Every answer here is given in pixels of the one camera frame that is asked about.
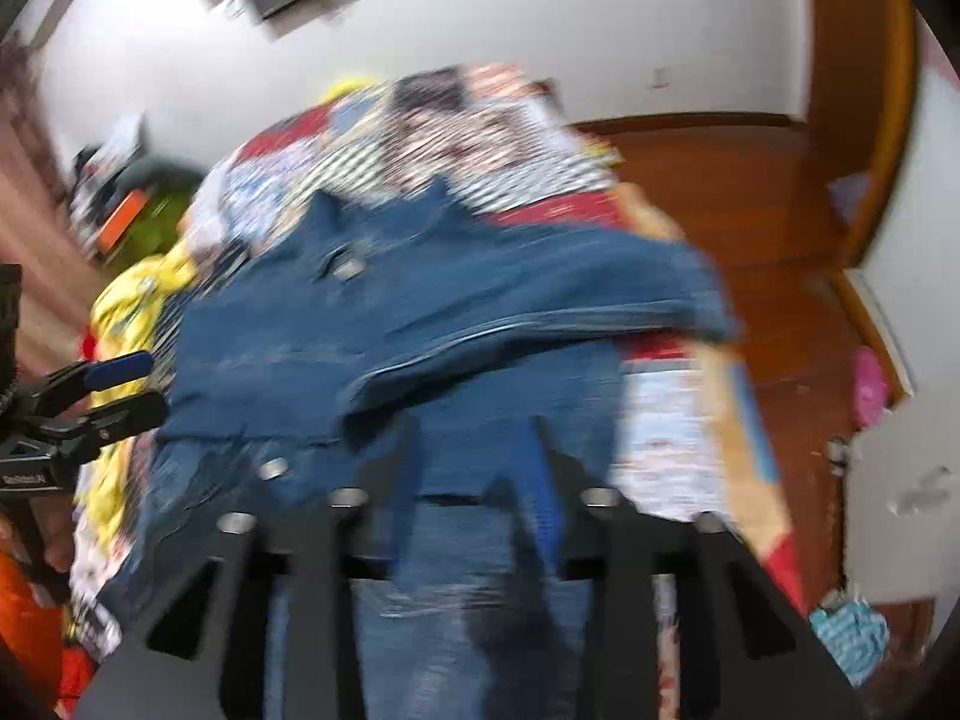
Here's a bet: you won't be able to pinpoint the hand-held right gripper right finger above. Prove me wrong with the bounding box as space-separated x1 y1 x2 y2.
531 418 863 720

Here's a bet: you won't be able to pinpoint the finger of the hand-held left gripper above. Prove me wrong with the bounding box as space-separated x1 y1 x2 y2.
15 350 155 415
41 391 170 470

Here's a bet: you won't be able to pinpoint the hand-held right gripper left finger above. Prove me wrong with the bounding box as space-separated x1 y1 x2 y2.
75 416 422 720

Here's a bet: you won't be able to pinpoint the blue denim jeans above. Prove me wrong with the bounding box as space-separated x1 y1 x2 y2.
97 174 745 720

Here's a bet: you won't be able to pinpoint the person's left hand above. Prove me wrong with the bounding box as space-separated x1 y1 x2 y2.
31 495 77 575

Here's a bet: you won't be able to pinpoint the yellow printed cloth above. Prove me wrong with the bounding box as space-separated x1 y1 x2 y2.
77 249 202 545

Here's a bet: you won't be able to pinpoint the colourful patchwork printed blanket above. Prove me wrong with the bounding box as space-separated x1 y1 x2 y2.
66 64 812 665

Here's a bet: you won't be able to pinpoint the orange box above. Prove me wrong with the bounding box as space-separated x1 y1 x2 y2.
96 191 149 250

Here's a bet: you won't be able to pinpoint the green cloth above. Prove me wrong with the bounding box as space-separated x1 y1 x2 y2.
112 157 203 271

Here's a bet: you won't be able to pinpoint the orange cloth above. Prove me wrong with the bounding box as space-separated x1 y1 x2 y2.
0 544 97 720

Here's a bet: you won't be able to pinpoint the teal patterned cloth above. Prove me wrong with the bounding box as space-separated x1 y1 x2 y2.
808 591 893 687

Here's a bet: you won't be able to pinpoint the pink plastic item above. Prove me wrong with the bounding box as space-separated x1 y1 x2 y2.
851 346 892 428

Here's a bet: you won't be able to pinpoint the white cabinet door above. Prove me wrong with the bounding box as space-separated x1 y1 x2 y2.
840 386 960 605

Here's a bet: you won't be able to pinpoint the wooden door frame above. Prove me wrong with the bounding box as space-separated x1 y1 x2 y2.
802 0 920 267

